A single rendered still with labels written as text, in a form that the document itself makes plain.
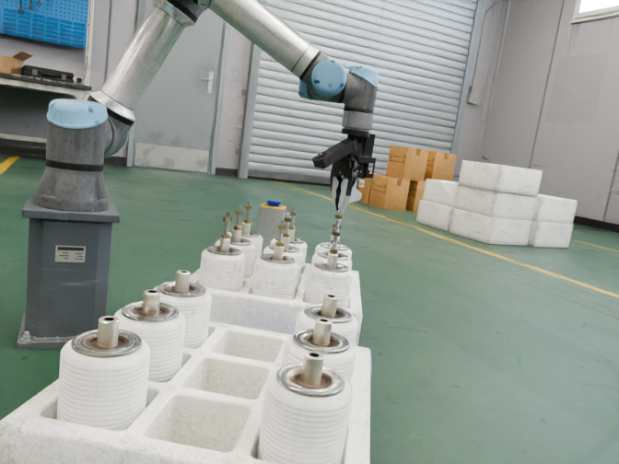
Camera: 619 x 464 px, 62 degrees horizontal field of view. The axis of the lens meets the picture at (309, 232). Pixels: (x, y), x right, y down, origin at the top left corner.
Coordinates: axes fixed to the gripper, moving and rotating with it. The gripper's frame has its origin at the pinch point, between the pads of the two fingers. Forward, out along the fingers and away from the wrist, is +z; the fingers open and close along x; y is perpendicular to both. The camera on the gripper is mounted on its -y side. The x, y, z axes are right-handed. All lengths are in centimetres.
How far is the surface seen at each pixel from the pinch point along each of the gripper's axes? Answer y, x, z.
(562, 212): 283, 109, 9
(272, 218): -6.3, 22.2, 7.4
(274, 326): -25.8, -19.3, 22.7
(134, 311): -60, -39, 10
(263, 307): -28.1, -17.7, 19.0
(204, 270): -37.0, -6.2, 14.2
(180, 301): -52, -34, 11
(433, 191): 227, 185, 9
